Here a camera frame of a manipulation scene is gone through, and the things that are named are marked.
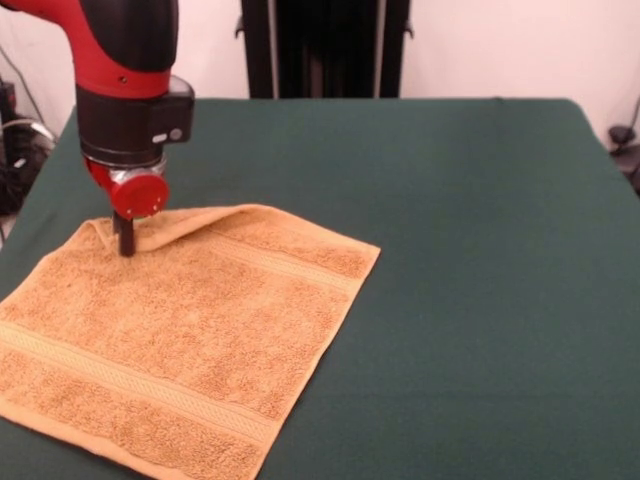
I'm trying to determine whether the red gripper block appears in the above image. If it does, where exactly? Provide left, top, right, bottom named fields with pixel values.
left=83, top=157, right=171, bottom=259

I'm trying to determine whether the tan terry towel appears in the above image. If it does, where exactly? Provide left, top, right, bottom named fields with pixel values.
left=0, top=203, right=382, bottom=480

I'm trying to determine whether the upright black power strip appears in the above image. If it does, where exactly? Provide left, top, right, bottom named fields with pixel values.
left=0, top=82, right=19, bottom=126

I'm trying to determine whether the dark green table cloth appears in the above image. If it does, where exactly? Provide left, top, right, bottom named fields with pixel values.
left=0, top=97, right=640, bottom=480

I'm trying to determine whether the black cable bundle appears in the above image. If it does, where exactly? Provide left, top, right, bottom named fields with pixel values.
left=0, top=117, right=56, bottom=216

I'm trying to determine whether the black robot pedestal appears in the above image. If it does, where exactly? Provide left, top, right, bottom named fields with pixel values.
left=234, top=0, right=416, bottom=100

